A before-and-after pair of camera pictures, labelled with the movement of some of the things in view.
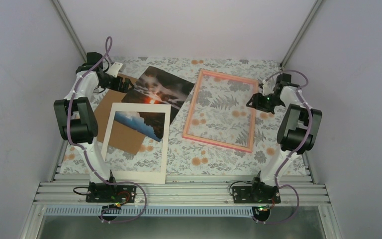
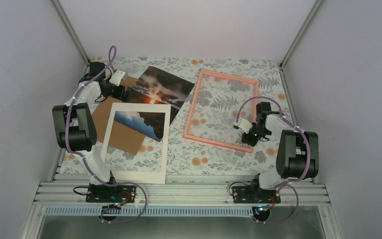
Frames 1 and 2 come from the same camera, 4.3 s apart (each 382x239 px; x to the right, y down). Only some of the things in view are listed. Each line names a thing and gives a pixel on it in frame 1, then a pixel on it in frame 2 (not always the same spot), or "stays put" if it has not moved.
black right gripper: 257,103 -> 252,142
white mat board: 156,177 stays put
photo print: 155,86 stays put
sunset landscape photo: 151,124 stays put
